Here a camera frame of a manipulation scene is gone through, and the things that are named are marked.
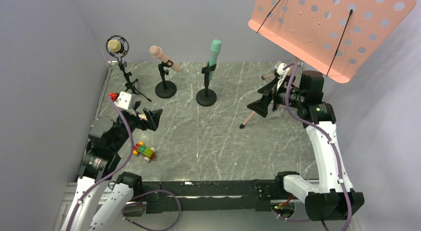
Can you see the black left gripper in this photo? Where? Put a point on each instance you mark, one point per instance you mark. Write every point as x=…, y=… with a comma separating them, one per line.
x=140, y=118

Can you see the black tripod shock-mount stand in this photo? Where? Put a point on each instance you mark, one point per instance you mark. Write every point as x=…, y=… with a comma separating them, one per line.
x=130, y=85

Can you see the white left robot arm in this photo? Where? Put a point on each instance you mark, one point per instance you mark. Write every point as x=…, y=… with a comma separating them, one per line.
x=105, y=192

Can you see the pink microphone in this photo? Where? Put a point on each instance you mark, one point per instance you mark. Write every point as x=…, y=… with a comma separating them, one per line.
x=158, y=53

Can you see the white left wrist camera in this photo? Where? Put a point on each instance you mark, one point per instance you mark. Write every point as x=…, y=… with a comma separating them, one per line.
x=123, y=100

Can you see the pink music stand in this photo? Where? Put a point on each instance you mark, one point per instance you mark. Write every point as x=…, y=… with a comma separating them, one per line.
x=333, y=36

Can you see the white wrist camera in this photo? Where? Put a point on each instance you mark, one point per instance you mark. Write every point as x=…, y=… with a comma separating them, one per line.
x=281, y=71
x=123, y=100

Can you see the black round-base mic stand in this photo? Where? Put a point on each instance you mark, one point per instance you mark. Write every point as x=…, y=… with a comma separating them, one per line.
x=165, y=88
x=206, y=97

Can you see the colourful brick toy car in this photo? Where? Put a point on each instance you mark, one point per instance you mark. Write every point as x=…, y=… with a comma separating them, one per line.
x=148, y=153

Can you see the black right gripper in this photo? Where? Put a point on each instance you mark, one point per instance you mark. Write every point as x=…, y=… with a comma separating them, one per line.
x=271, y=96

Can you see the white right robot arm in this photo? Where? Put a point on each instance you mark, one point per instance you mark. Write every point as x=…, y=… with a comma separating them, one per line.
x=334, y=197

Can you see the teal microphone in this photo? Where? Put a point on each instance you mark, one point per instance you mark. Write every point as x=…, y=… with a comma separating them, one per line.
x=215, y=49

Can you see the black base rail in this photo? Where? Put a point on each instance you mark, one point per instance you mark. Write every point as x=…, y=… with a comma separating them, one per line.
x=170, y=196

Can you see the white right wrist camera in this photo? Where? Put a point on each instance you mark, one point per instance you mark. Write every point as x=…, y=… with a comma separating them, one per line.
x=281, y=71

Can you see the cream yellow microphone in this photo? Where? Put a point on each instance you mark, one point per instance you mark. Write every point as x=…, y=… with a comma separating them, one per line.
x=114, y=45

